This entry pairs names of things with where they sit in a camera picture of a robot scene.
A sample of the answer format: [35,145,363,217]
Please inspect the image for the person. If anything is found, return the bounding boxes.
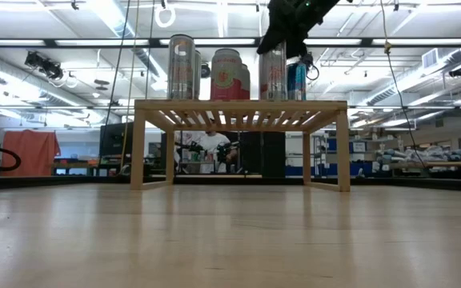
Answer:
[196,130,234,174]

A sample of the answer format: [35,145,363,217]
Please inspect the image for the white hanging ring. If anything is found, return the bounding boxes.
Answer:
[154,2,177,29]

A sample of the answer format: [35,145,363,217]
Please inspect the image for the black ceiling device with cable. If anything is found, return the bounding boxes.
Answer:
[302,51,320,82]

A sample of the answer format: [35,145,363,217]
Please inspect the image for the black hanging cable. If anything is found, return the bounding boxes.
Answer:
[144,0,155,102]
[96,0,131,166]
[379,0,431,175]

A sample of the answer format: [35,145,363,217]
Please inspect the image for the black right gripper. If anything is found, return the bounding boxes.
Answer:
[255,0,342,60]

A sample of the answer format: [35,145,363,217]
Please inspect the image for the yellow hanging rope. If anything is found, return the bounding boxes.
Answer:
[120,0,141,171]

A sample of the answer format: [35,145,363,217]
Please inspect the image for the blue storage bin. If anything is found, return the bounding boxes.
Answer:
[285,162,375,178]
[326,138,368,154]

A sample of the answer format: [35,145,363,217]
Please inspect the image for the wooden workbench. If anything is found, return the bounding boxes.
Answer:
[390,159,461,181]

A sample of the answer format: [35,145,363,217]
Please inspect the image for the blue silver energy drink can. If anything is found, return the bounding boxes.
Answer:
[286,58,308,101]

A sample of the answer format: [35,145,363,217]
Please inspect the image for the red cloth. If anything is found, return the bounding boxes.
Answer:
[1,129,62,178]

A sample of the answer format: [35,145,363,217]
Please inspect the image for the wooden slatted shelf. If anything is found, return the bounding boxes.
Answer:
[130,98,352,193]

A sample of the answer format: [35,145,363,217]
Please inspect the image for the black aluminium table frame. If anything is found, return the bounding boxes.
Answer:
[0,172,461,194]

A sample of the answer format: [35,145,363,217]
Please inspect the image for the black overhead light bar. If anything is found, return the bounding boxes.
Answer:
[0,37,461,50]

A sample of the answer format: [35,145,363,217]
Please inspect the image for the grey wrapped bundles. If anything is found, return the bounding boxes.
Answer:
[378,144,461,163]

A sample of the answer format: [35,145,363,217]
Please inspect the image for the pink strawberry soda can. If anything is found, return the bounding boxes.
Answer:
[241,62,251,101]
[209,48,244,101]

